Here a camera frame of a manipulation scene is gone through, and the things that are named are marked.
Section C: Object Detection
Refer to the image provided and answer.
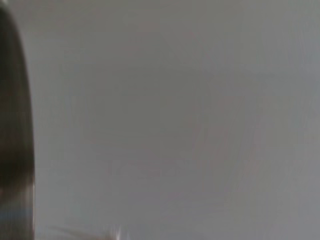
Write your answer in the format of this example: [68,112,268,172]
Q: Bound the stainless steel mixing bowl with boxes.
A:
[0,4,36,240]

